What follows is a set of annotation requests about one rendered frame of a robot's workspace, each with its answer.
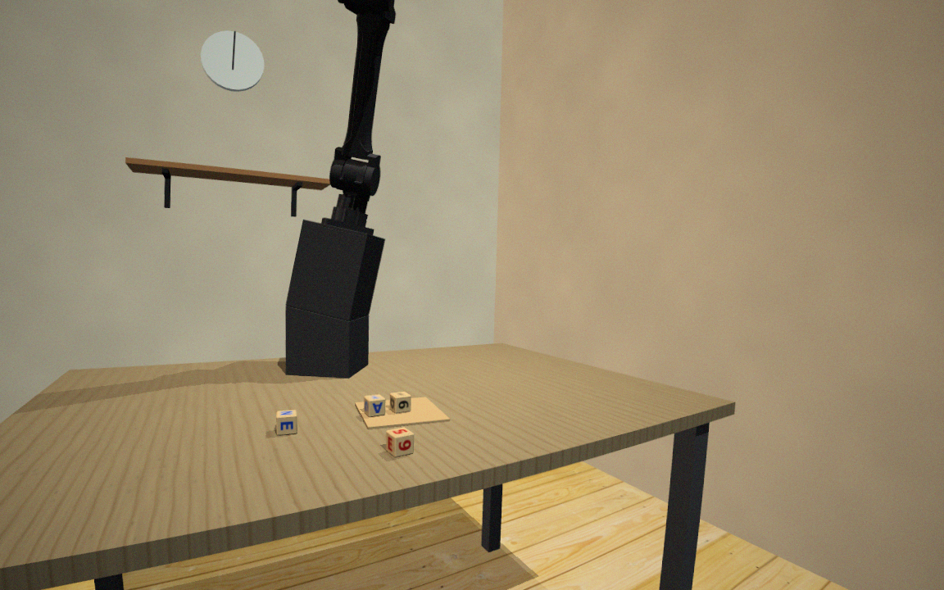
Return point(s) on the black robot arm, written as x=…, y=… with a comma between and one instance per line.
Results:
x=371, y=34

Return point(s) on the cream letter block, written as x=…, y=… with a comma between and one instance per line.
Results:
x=400, y=442
x=374, y=405
x=286, y=422
x=400, y=402

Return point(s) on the tan flat mat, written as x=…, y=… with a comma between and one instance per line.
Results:
x=423, y=411

